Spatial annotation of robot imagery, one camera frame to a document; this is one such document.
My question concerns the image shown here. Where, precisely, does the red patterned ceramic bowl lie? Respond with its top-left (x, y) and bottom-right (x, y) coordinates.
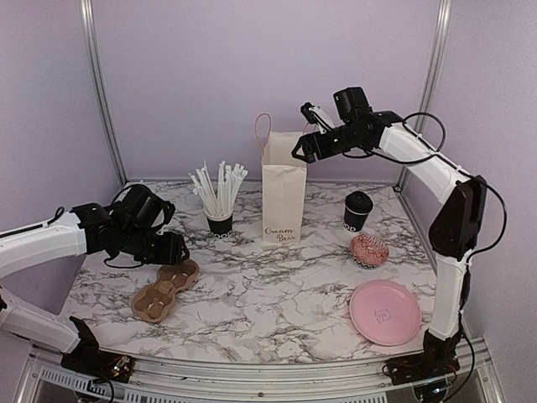
top-left (350, 234), bottom-right (389, 269)

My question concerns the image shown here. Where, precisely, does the brown cardboard cup carrier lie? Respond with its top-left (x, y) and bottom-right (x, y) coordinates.
top-left (131, 259), bottom-right (200, 323)

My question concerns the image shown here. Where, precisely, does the pink plastic plate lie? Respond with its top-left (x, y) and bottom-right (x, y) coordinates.
top-left (349, 280), bottom-right (422, 347)

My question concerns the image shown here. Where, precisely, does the left aluminium frame post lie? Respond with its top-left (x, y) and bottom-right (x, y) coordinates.
top-left (80, 0), bottom-right (128, 186)

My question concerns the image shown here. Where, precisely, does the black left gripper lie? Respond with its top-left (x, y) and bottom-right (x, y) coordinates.
top-left (120, 224), bottom-right (190, 265)

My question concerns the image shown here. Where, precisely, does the black cup of straws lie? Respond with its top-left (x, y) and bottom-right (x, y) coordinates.
top-left (190, 160), bottom-right (248, 239)

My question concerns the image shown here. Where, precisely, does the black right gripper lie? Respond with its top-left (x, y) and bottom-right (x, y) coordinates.
top-left (291, 123), bottom-right (368, 163)

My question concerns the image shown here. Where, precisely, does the right aluminium frame post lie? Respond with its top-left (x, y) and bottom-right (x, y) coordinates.
top-left (396, 0), bottom-right (454, 188)

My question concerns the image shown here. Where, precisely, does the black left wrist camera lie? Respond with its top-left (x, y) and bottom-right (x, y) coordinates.
top-left (117, 184), bottom-right (175, 232)

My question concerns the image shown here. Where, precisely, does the black paper coffee cup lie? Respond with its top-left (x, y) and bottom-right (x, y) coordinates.
top-left (343, 207), bottom-right (370, 232)

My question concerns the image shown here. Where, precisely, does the aluminium frame post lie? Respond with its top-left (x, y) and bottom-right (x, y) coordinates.
top-left (396, 0), bottom-right (454, 188)
top-left (80, 0), bottom-right (128, 186)

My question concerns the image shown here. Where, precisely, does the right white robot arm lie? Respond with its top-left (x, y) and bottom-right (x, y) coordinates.
top-left (291, 102), bottom-right (487, 376)

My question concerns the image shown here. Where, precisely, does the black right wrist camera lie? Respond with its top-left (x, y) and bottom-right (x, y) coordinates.
top-left (333, 86), bottom-right (373, 124)

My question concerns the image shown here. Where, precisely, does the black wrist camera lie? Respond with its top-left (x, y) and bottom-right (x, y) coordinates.
top-left (333, 86), bottom-right (373, 124)
top-left (117, 184), bottom-right (175, 232)

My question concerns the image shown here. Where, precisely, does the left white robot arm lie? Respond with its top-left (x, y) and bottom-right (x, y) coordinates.
top-left (1, 202), bottom-right (190, 374)

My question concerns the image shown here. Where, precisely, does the black plastic cup lid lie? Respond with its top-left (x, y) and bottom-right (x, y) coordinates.
top-left (345, 191), bottom-right (373, 214)

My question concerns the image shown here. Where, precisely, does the white paper gift bag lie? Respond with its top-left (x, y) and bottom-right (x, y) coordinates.
top-left (254, 113), bottom-right (307, 248)

